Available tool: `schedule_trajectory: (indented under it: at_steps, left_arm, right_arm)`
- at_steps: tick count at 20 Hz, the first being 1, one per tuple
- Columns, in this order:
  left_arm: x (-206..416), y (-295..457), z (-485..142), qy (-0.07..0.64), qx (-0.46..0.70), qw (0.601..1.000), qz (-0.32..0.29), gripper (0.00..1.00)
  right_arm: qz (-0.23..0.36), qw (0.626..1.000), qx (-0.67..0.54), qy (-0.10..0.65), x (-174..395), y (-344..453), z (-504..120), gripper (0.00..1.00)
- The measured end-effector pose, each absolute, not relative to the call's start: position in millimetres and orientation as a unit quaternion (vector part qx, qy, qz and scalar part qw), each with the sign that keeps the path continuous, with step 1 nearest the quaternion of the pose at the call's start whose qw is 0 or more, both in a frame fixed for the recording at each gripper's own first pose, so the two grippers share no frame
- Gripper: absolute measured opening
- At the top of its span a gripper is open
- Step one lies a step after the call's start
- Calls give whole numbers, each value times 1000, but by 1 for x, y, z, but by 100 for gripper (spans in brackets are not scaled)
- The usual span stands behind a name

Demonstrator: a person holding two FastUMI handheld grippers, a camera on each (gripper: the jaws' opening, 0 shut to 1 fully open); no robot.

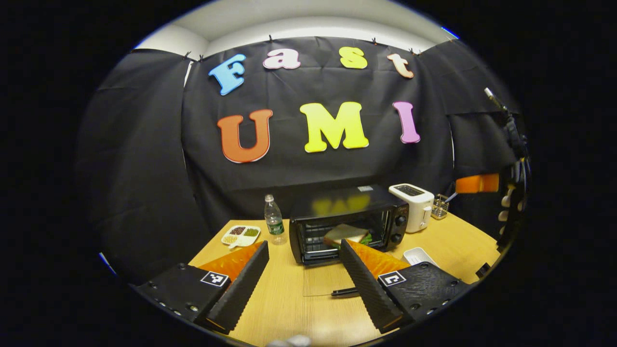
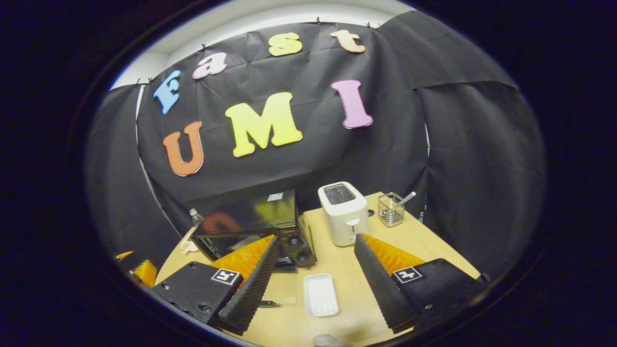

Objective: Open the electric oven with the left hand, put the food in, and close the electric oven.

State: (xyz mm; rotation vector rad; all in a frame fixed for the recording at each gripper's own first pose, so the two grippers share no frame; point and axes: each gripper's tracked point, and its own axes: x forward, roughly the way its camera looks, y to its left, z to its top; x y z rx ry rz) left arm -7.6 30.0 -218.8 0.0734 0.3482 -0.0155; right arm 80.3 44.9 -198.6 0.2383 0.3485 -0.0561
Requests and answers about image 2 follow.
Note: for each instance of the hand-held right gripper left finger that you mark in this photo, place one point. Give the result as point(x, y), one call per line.
point(253, 289)

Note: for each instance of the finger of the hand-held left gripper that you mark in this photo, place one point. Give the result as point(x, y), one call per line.
point(146, 272)
point(124, 254)

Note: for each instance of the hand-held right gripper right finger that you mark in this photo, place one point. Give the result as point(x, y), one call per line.
point(381, 289)

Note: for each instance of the white toaster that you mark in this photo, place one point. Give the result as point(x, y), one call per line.
point(344, 217)

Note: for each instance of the black electric oven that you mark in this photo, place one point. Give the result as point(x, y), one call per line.
point(250, 212)

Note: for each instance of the white rectangular tray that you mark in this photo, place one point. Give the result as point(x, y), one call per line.
point(320, 295)

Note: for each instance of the white divided snack plate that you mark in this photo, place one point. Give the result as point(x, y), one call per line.
point(188, 246)

